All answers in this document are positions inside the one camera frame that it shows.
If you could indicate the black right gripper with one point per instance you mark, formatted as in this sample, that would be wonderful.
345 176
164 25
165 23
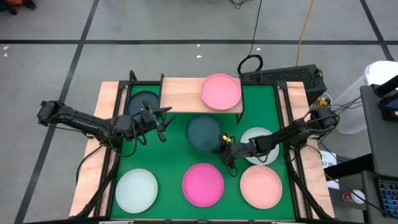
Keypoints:
239 152

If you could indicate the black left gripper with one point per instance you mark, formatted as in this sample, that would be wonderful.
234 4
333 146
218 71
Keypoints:
146 119

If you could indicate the dark teal plate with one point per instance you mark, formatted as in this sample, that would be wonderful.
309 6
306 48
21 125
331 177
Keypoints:
202 132
140 102

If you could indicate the pale mint plate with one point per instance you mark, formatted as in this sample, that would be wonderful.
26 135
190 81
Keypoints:
253 133
136 191

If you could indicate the magenta plate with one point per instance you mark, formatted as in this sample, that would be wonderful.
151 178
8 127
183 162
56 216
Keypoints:
202 185

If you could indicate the pink plate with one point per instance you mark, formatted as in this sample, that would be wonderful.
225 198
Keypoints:
220 91

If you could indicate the salmon plate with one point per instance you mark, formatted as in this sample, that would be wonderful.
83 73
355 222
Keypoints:
261 186

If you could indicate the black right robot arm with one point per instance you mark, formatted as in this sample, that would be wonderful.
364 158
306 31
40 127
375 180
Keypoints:
295 130

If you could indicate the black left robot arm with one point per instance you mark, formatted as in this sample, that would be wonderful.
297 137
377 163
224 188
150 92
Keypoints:
87 123

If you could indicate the wooden shelf with black legs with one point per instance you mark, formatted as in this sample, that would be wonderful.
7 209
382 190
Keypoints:
183 95

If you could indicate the yellow tag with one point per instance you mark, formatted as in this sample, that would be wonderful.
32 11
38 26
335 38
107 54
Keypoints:
226 137

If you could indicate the green table mat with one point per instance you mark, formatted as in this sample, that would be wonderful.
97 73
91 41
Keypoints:
168 155

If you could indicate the black computer case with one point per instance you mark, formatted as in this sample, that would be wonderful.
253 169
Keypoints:
286 77

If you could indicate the white paper sheet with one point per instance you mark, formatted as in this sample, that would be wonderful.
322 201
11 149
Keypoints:
328 161

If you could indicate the yellow plug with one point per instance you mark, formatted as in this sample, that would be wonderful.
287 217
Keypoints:
321 101

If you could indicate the red and white roll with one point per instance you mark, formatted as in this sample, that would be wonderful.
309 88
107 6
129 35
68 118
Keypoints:
353 196

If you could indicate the grey desk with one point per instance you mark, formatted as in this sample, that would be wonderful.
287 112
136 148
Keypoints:
379 146

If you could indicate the black monitor device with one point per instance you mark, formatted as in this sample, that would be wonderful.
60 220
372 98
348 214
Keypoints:
388 109

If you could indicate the black keyboard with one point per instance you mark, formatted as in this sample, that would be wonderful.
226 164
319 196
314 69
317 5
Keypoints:
388 196

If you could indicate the white translucent bin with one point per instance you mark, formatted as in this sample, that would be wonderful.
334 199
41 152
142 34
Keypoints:
382 71

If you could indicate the black chair base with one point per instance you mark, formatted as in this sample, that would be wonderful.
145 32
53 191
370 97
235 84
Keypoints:
18 4

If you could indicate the black metal table frame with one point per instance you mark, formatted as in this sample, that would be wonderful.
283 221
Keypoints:
123 84

